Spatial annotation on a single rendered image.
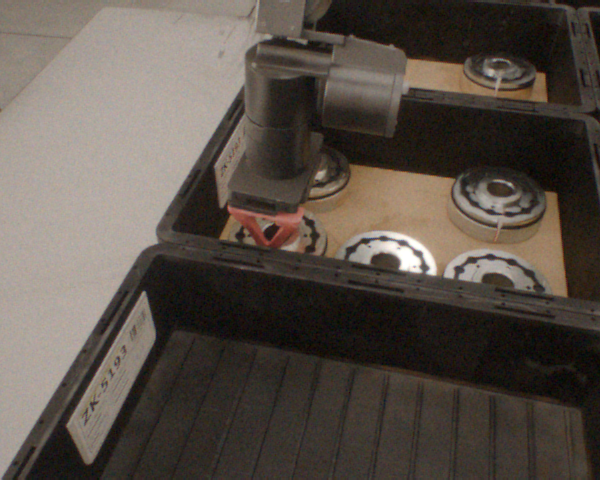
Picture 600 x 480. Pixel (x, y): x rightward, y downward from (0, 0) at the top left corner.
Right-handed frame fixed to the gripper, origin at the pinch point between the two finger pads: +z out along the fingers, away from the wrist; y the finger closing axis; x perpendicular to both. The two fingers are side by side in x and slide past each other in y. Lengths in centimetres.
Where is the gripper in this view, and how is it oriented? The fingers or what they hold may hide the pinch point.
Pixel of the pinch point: (275, 229)
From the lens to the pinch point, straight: 62.6
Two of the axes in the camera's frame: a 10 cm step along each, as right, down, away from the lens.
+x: -9.7, -2.2, 1.3
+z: -0.5, 6.8, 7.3
